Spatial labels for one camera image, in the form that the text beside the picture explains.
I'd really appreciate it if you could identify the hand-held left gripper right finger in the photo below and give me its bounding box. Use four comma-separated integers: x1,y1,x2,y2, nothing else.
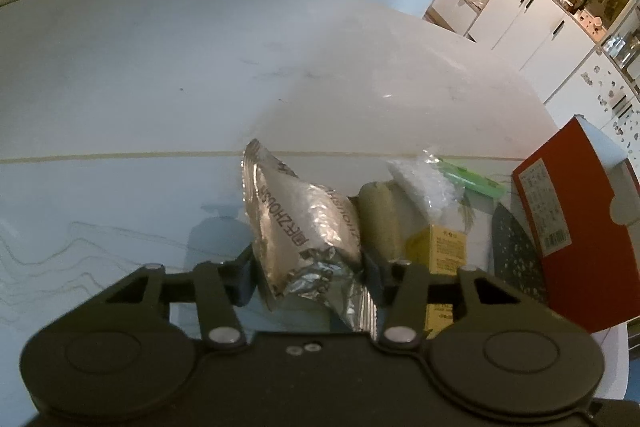
360,251,533,351

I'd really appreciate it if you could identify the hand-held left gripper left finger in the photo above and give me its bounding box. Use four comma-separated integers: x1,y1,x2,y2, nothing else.
100,244,261,351

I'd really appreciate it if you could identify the silver foil packet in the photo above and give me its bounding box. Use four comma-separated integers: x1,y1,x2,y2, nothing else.
242,139,377,333

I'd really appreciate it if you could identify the red cardboard shoe box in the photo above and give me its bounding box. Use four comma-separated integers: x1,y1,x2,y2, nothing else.
511,116,640,334

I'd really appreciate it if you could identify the khaki pouch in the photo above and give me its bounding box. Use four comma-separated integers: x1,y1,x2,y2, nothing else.
357,180,405,264

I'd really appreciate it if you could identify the yellow small box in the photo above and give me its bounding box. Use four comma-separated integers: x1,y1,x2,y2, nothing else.
404,224,471,339

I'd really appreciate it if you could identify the clear bag with green zip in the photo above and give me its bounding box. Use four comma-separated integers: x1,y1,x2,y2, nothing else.
386,149,507,233

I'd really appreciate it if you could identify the dark speckled placemat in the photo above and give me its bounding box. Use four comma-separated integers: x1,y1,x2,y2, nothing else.
490,202,551,309

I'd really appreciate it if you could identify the white cabinet with stickers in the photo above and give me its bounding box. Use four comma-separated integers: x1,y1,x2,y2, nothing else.
542,51,640,148

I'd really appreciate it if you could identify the white lower cabinet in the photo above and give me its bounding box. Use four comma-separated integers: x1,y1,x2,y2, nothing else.
425,0,601,84

